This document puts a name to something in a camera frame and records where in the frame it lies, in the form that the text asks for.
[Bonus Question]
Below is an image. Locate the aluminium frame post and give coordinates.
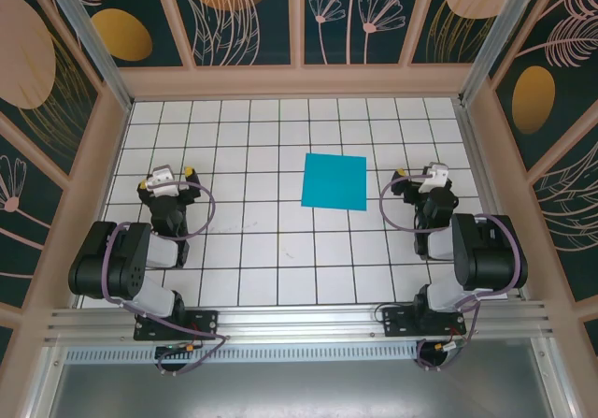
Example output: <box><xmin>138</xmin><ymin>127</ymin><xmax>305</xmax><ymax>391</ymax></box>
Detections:
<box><xmin>457</xmin><ymin>0</ymin><xmax>548</xmax><ymax>106</ymax></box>
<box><xmin>36</xmin><ymin>0</ymin><xmax>135</xmax><ymax>110</ymax></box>

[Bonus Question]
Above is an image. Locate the aluminium side rail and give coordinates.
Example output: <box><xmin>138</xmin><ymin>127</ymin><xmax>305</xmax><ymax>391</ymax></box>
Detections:
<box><xmin>452</xmin><ymin>99</ymin><xmax>522</xmax><ymax>300</ymax></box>

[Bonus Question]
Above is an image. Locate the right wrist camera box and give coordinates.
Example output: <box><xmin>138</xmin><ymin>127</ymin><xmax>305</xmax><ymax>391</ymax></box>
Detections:
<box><xmin>417</xmin><ymin>161</ymin><xmax>450</xmax><ymax>195</ymax></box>

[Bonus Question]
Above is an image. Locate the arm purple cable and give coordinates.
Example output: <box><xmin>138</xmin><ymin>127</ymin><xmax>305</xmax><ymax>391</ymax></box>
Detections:
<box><xmin>378</xmin><ymin>167</ymin><xmax>525</xmax><ymax>372</ymax></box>
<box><xmin>100</xmin><ymin>179</ymin><xmax>230</xmax><ymax>377</ymax></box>

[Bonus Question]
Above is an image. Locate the blue paper sheet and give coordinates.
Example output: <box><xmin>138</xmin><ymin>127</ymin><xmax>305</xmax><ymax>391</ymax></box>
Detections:
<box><xmin>300</xmin><ymin>152</ymin><xmax>368</xmax><ymax>212</ymax></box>

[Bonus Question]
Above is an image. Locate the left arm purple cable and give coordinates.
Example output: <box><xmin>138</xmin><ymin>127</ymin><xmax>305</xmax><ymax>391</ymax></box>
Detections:
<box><xmin>100</xmin><ymin>179</ymin><xmax>230</xmax><ymax>377</ymax></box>

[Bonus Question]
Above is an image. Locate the small black circuit board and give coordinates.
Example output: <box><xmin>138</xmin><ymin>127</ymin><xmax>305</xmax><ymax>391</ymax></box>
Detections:
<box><xmin>155</xmin><ymin>341</ymin><xmax>206</xmax><ymax>358</ymax></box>

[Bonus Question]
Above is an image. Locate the slotted white cable duct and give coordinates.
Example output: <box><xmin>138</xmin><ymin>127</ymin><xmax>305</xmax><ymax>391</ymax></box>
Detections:
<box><xmin>64</xmin><ymin>342</ymin><xmax>421</xmax><ymax>364</ymax></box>

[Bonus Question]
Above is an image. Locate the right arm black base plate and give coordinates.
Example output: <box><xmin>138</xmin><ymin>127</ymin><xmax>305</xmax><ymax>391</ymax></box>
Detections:
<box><xmin>381</xmin><ymin>305</ymin><xmax>467</xmax><ymax>339</ymax></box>

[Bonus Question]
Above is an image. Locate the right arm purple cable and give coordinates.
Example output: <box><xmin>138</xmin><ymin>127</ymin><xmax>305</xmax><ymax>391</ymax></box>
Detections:
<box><xmin>378</xmin><ymin>167</ymin><xmax>525</xmax><ymax>372</ymax></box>

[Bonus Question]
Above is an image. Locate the grey metal shelf panel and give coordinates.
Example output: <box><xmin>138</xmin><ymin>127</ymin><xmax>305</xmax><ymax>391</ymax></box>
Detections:
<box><xmin>27</xmin><ymin>338</ymin><xmax>576</xmax><ymax>418</ymax></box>

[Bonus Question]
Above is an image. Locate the long aluminium mounting rail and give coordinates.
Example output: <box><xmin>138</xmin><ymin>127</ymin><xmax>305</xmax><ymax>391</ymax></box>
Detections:
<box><xmin>44</xmin><ymin>300</ymin><xmax>560</xmax><ymax>344</ymax></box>

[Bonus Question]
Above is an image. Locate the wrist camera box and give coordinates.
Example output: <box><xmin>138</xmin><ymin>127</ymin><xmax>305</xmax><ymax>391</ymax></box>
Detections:
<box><xmin>417</xmin><ymin>161</ymin><xmax>450</xmax><ymax>195</ymax></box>
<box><xmin>144</xmin><ymin>165</ymin><xmax>181</xmax><ymax>199</ymax></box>

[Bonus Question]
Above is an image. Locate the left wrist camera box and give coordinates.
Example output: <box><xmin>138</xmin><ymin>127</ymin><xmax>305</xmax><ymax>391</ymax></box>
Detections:
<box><xmin>144</xmin><ymin>165</ymin><xmax>181</xmax><ymax>199</ymax></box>

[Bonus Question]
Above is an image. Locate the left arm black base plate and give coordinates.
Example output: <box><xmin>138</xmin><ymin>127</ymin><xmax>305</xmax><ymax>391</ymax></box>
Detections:
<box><xmin>134</xmin><ymin>309</ymin><xmax>220</xmax><ymax>342</ymax></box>

